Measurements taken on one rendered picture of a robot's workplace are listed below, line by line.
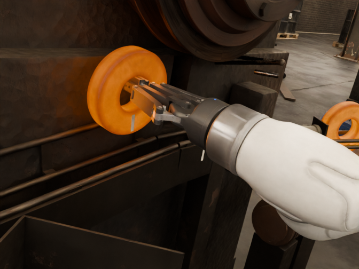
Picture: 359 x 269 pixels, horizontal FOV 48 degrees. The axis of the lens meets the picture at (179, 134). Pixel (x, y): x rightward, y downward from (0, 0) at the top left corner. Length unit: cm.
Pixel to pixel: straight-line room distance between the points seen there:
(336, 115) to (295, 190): 74
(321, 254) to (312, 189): 150
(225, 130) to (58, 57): 31
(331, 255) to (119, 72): 152
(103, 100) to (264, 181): 30
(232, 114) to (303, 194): 14
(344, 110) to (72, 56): 78
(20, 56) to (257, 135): 37
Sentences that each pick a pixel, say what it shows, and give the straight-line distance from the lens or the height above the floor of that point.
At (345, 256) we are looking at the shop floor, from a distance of 203.
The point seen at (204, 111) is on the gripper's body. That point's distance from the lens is 56.
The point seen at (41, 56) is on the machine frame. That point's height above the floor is 87.
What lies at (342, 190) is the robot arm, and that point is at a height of 84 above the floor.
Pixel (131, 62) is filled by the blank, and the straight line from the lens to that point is 66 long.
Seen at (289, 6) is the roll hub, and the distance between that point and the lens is 82.
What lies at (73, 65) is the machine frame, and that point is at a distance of 70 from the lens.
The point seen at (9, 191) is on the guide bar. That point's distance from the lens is 69.
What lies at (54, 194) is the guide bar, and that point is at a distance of 65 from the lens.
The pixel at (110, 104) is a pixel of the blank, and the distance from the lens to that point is 67.
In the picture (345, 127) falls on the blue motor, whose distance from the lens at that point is 285.
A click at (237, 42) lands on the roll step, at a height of 92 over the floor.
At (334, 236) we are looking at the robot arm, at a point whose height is 71.
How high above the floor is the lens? 102
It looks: 21 degrees down
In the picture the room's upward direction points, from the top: 11 degrees clockwise
